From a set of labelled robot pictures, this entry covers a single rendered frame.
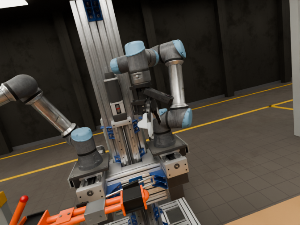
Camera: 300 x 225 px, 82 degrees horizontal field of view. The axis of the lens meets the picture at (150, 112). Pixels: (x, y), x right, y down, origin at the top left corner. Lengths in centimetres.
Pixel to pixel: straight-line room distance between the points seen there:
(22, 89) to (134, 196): 73
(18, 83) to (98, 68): 45
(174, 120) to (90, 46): 71
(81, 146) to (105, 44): 66
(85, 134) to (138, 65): 59
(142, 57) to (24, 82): 62
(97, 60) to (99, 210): 87
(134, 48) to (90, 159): 72
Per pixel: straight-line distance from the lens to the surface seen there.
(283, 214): 143
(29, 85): 105
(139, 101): 66
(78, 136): 108
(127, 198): 67
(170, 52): 109
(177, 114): 104
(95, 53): 123
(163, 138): 111
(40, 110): 118
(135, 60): 65
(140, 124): 66
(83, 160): 113
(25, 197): 74
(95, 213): 70
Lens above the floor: 150
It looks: 12 degrees down
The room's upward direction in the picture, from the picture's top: 12 degrees counter-clockwise
